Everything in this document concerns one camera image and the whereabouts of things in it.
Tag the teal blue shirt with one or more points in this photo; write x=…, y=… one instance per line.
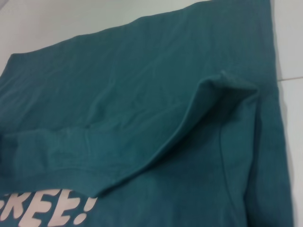
x=165, y=106

